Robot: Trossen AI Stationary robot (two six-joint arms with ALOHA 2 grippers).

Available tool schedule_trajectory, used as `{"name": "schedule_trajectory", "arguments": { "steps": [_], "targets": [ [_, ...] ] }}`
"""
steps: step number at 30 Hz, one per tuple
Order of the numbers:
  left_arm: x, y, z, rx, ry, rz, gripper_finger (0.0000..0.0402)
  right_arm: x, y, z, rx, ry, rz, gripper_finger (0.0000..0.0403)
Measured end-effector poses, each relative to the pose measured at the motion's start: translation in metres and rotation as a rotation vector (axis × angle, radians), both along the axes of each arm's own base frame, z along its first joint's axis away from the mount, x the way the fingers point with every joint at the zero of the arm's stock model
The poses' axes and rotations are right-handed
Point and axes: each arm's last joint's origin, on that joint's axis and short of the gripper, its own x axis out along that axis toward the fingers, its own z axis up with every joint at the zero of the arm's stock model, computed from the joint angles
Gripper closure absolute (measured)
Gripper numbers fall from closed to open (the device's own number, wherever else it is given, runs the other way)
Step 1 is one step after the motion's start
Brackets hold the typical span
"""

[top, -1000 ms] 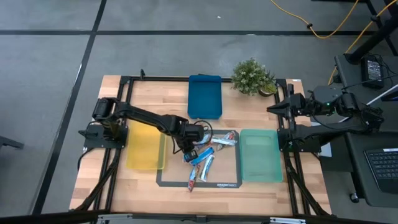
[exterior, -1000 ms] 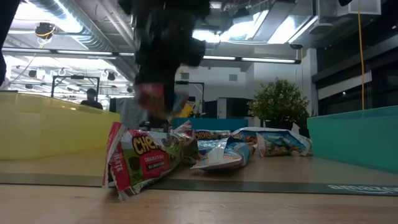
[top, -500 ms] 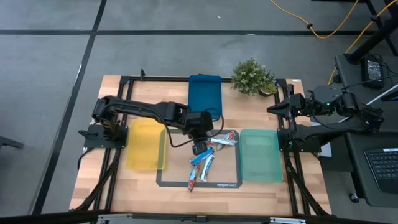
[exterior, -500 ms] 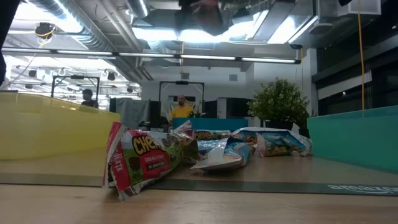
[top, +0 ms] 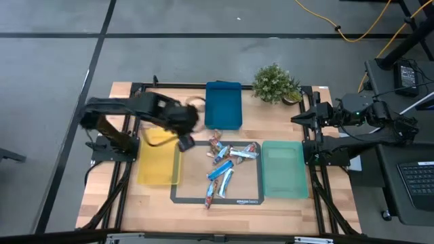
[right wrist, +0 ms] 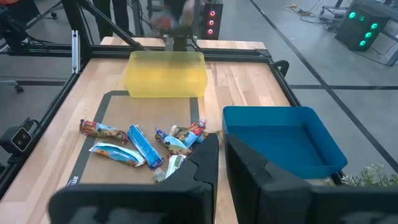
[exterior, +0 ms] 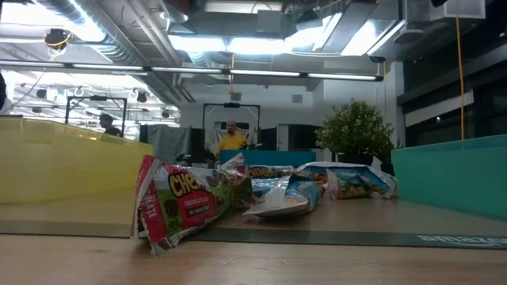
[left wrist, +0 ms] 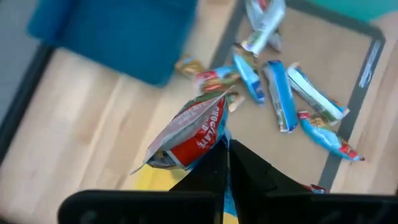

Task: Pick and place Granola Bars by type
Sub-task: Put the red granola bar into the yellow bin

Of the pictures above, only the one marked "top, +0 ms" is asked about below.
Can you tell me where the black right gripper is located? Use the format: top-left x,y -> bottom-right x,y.
291,101 -> 340,128

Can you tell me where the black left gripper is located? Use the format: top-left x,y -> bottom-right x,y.
159,100 -> 201,153

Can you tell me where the blue and white granola bar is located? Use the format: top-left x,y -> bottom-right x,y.
217,168 -> 235,199

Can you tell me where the red and white granola bar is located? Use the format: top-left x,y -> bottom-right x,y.
236,142 -> 258,165

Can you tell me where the small grassy potted plant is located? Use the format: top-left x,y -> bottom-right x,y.
283,78 -> 304,106

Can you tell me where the beige mat with black border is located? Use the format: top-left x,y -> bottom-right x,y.
170,140 -> 265,205

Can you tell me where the yellow plastic tray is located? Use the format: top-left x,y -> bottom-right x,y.
136,127 -> 182,186

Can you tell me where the bushy green potted plant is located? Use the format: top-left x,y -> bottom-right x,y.
252,62 -> 293,104

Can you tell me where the blue plastic tray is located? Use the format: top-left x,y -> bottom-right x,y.
203,80 -> 243,131

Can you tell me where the green plastic tray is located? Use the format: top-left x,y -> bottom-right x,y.
260,140 -> 310,200

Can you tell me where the light grey flat box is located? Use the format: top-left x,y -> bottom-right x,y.
338,131 -> 363,172

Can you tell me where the black power adapter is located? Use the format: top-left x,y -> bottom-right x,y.
393,60 -> 420,98

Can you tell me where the dark grey keyboard desk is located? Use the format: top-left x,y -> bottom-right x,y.
374,142 -> 434,227

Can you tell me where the black monitor with white edge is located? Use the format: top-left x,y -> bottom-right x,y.
389,90 -> 434,136

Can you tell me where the black keyboard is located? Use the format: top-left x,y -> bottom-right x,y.
396,161 -> 434,213

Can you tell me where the black crossbar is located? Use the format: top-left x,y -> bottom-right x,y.
0,228 -> 434,244

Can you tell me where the black chair base leg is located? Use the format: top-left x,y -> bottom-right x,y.
0,148 -> 27,163

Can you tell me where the black metal table frame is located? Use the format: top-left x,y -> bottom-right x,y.
79,75 -> 362,237

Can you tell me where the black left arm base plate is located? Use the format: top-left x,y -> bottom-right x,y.
90,135 -> 140,163

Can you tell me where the yellow extension cable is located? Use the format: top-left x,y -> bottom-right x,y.
294,0 -> 393,43
357,0 -> 427,93

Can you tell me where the black power cable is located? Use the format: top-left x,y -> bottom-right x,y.
371,81 -> 434,99

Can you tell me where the silver metal bracket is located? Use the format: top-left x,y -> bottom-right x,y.
294,236 -> 335,244
105,232 -> 146,244

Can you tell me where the black desk leg frame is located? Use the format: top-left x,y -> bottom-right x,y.
374,0 -> 434,71

